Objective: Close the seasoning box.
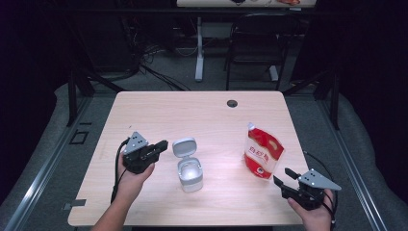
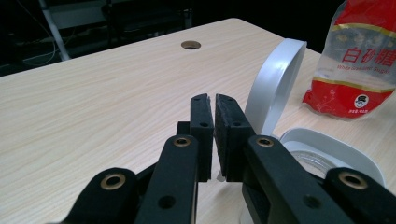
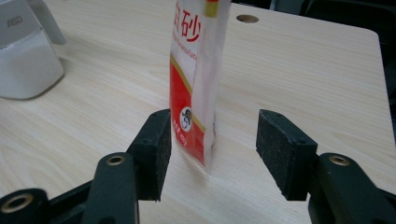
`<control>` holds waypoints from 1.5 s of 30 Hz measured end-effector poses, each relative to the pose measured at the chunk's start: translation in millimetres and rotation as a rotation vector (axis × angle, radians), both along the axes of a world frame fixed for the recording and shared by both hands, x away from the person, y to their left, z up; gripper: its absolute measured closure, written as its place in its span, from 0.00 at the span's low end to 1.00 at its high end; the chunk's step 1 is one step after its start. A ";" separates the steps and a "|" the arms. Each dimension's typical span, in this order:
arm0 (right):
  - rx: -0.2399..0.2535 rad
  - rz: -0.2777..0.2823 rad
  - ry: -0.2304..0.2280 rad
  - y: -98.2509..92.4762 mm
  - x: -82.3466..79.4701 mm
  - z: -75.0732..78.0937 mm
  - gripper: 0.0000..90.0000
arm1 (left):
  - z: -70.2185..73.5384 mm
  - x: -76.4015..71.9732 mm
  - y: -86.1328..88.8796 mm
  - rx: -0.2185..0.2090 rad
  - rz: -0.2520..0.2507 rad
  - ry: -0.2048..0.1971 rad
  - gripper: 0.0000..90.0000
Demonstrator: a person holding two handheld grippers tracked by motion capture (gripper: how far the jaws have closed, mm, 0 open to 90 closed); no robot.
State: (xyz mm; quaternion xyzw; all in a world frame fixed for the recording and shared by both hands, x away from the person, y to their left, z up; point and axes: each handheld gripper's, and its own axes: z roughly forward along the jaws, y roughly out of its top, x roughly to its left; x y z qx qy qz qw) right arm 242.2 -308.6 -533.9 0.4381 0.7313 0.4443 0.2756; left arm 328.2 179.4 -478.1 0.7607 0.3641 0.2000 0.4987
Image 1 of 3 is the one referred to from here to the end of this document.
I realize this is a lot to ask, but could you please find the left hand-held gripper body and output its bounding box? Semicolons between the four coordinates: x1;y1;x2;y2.
121;130;162;175

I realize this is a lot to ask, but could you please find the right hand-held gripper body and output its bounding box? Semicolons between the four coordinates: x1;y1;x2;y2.
280;168;343;212

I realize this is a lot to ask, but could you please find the red and white sugar pouch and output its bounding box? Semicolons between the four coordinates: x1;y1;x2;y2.
243;121;286;181

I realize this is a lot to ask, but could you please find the clear plastic container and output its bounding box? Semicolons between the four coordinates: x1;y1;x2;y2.
171;137;204;193

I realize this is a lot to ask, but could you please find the person's left hand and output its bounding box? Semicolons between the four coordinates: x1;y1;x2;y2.
116;151;157;197

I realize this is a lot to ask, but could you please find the person's right hand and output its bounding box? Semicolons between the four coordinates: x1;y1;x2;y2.
287;189;337;231

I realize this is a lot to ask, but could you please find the grey tape strip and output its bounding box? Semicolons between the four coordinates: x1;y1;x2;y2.
62;198;88;212

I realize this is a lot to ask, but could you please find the black metal stand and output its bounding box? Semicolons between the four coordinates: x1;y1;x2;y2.
282;68;341;131
65;68;127;127

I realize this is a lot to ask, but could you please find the white desk leg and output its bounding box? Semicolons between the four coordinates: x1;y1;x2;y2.
268;65;280;82
194;16;206;83

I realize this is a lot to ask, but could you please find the black folding chair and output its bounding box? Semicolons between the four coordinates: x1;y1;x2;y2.
224;13;301;91

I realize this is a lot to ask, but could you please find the right hand-held gripper black cable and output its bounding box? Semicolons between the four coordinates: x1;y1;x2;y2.
302;150;339;231

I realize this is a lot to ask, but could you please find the hand-held gripper black cable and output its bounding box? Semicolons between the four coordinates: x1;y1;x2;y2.
302;150;339;231
110;138;131;205

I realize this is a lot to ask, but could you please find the left hand-held gripper black cable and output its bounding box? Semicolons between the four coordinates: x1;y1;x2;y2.
110;138;131;205

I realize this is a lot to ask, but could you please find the grey metal floor rail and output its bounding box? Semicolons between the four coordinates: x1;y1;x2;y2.
317;95;390;231
0;95;94;231

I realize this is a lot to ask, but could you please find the bundle of black floor cables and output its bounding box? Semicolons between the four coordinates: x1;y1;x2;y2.
121;15;192;92

